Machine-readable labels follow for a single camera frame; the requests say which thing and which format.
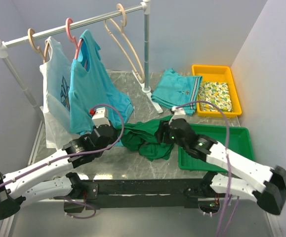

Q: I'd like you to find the green t shirt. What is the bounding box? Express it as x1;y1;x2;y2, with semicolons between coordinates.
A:
121;116;173;161

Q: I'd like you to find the white metal clothes rack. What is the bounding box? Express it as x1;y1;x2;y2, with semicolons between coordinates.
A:
0;0;163;129

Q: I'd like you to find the green plastic tray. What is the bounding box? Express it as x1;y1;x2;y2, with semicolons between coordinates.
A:
178;124;255;172

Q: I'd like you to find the aluminium frame rail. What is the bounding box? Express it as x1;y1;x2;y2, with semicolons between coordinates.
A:
0;200;283;237

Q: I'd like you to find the folded teal shirt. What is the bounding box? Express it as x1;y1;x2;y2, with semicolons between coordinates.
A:
151;69;203;109

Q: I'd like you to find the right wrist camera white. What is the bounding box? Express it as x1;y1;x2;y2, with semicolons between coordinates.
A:
170;106;187;121

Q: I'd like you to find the beige hanger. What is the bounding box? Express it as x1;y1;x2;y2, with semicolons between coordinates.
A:
27;28;50;63
104;3;146;84

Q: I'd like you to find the pink plastic hanger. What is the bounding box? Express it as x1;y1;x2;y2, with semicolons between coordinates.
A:
65;18;84;62

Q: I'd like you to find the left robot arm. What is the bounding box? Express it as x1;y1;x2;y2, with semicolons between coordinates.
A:
0;125;118;220

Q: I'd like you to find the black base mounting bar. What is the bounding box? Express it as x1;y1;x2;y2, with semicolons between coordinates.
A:
53;179;230;214

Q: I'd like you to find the lemon print folded cloth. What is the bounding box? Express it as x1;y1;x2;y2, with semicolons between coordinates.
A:
198;81;233;112

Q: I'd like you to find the white t shirt blue print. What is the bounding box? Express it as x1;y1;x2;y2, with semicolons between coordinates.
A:
40;37;72;150

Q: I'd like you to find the yellow plastic bin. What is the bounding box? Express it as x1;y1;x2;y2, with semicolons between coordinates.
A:
192;64;242;118

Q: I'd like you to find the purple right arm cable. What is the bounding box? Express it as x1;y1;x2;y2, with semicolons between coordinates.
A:
174;100;240;237

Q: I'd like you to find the light blue t shirt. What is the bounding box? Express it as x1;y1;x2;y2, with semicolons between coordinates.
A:
68;30;134;135

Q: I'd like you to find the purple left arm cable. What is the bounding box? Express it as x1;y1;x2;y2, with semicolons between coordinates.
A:
0;103;125;219

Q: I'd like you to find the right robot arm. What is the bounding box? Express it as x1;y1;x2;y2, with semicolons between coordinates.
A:
155;118;286;215

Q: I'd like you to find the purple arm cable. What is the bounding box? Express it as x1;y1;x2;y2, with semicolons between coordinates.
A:
0;103;125;219
174;100;240;237

